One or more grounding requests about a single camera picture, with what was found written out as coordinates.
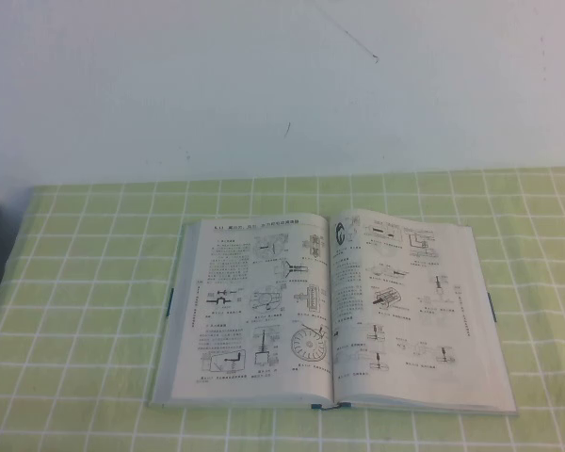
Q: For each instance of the technical book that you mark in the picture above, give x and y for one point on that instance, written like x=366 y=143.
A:
x=405 y=329

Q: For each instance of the green checked tablecloth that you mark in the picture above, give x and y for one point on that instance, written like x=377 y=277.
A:
x=75 y=376

